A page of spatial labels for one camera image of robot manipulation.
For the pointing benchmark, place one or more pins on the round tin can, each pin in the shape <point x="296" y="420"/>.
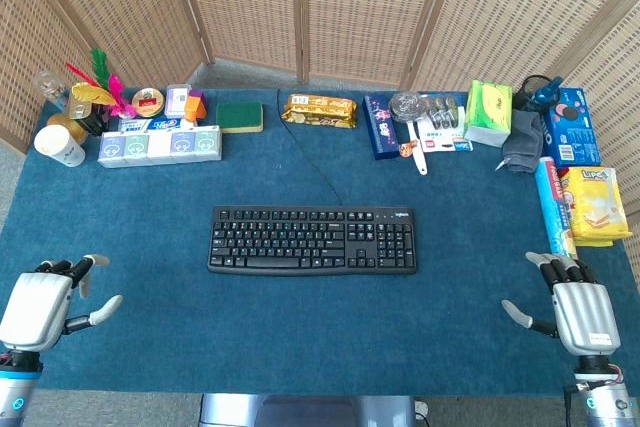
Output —
<point x="148" y="102"/>

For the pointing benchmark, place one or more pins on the black computer keyboard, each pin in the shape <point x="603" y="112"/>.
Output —
<point x="312" y="240"/>

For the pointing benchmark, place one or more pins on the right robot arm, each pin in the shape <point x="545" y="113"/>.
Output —
<point x="600" y="392"/>

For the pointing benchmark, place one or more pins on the yellow round lid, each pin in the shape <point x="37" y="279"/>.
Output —
<point x="67" y="126"/>

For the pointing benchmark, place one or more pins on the grey folded cloth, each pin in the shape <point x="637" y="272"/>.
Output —
<point x="525" y="142"/>

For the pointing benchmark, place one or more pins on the white paper cup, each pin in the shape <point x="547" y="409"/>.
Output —
<point x="59" y="146"/>

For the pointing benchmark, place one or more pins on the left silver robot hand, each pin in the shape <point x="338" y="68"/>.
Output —
<point x="35" y="309"/>

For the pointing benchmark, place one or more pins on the tissue pack multipack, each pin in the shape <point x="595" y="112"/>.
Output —
<point x="160" y="147"/>

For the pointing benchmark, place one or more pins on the feather shuttlecock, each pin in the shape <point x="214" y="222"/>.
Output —
<point x="102" y="92"/>

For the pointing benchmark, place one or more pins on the green tissue box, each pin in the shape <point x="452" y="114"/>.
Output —
<point x="489" y="114"/>

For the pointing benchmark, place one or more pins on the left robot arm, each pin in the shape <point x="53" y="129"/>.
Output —
<point x="15" y="387"/>

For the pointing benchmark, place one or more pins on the yellow lipo biscuit bag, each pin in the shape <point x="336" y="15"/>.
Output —
<point x="595" y="204"/>

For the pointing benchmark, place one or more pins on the orange purple block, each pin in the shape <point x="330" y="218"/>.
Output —
<point x="195" y="106"/>

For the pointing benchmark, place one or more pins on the gold snack package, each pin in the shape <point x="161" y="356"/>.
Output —
<point x="320" y="110"/>

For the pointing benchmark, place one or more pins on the purple white small box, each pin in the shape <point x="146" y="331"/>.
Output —
<point x="177" y="101"/>

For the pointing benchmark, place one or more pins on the blue cylindrical roll package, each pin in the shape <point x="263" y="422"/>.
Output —
<point x="554" y="207"/>

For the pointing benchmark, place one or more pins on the dark blue long box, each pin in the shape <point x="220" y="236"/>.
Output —
<point x="380" y="128"/>

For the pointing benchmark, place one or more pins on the blue oreo box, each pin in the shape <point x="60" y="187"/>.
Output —
<point x="571" y="129"/>

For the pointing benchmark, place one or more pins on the gold metal can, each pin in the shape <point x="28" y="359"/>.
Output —
<point x="82" y="106"/>

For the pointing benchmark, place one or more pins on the blue table cloth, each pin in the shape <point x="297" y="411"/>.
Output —
<point x="300" y="322"/>

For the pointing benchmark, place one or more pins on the woven folding screen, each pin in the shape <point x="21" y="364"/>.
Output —
<point x="320" y="7"/>

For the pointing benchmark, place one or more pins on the blue toothpaste box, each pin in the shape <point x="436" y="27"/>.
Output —
<point x="150" y="124"/>

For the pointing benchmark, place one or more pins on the clear plastic bottle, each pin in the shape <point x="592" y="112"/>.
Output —
<point x="50" y="88"/>

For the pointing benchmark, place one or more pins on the blue spray bottle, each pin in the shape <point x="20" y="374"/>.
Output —
<point x="545" y="92"/>

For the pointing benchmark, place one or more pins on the steel wool scrubber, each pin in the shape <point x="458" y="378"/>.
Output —
<point x="407" y="108"/>

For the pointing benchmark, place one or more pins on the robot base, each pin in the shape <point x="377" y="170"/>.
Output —
<point x="310" y="411"/>

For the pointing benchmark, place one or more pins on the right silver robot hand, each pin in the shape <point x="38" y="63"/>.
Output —
<point x="582" y="307"/>

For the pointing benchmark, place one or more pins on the green yellow sponge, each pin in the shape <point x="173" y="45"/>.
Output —
<point x="241" y="116"/>

